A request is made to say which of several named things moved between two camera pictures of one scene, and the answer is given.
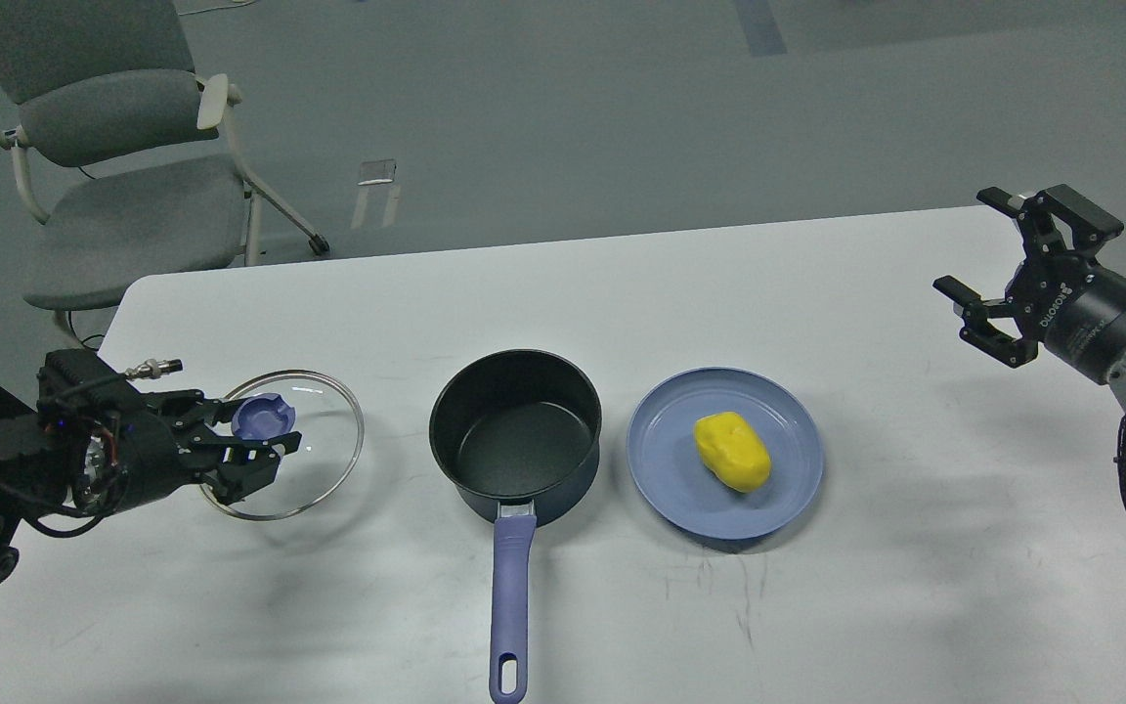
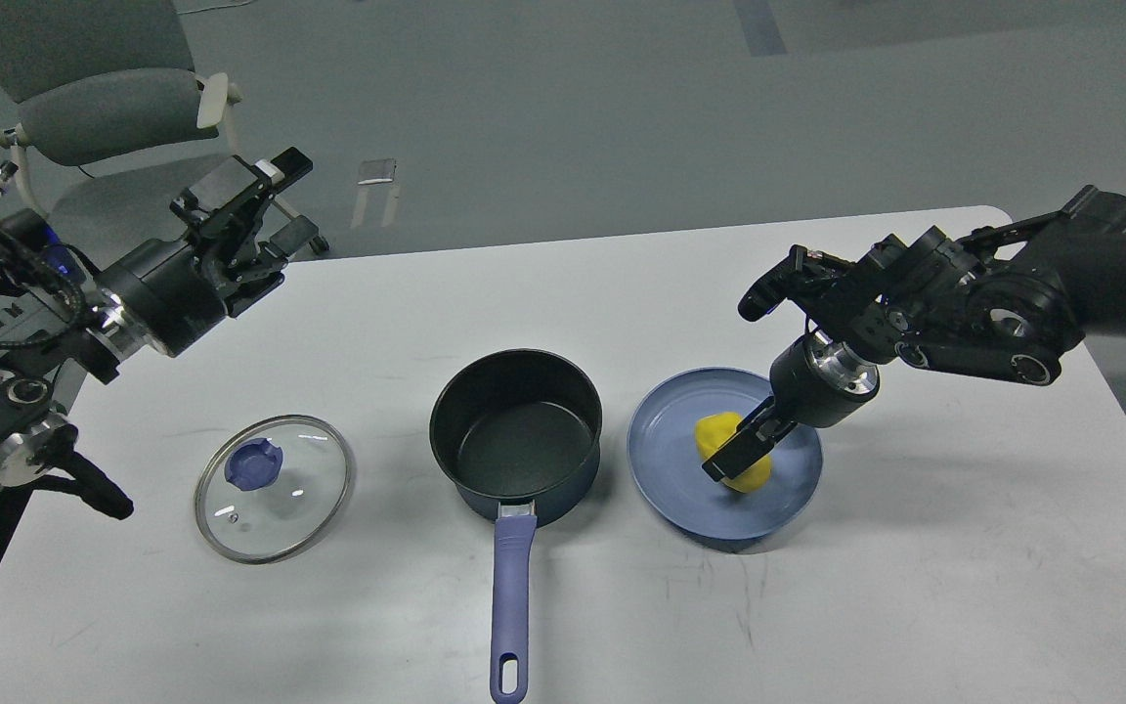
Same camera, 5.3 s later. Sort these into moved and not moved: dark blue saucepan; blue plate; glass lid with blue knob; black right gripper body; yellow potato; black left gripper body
Moved: glass lid with blue knob; black right gripper body; black left gripper body
Not moved: yellow potato; dark blue saucepan; blue plate
